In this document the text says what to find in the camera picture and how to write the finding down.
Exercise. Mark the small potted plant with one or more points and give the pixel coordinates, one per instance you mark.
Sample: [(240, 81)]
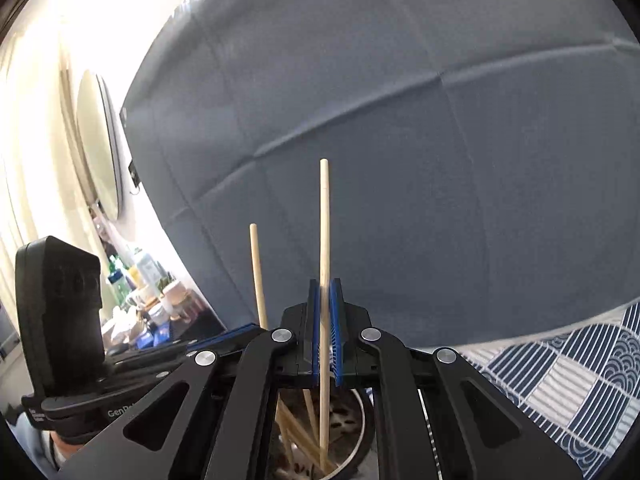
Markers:
[(165, 281)]

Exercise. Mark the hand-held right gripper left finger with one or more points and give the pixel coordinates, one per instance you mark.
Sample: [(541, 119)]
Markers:
[(314, 332)]

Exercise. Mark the oval wall mirror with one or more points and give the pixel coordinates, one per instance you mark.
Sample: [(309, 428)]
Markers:
[(97, 145)]

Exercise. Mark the blue white patterned tablecloth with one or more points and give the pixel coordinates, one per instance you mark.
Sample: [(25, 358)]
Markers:
[(575, 385)]

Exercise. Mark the black wall switch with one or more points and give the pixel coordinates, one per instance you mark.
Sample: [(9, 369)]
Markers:
[(133, 172)]

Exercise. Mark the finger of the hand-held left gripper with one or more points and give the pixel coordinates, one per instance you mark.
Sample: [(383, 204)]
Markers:
[(225, 337), (150, 360)]

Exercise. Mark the person's left forearm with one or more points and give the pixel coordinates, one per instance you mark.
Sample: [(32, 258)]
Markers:
[(32, 442)]

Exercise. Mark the black cylindrical utensil holder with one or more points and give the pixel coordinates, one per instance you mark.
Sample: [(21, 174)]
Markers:
[(367, 430)]

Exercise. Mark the white bottle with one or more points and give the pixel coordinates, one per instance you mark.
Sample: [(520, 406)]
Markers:
[(146, 267)]

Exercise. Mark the pale wooden chopstick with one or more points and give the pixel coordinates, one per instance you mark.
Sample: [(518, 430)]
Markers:
[(324, 220)]

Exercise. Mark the set of wooden chopsticks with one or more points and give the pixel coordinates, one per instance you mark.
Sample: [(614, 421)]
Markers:
[(257, 280)]

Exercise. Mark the green bottle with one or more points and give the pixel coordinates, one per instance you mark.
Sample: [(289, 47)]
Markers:
[(117, 282)]

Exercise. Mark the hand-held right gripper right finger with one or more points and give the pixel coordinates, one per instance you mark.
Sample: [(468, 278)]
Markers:
[(339, 332)]

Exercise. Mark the grey fabric backdrop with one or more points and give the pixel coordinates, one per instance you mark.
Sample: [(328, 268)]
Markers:
[(400, 160)]

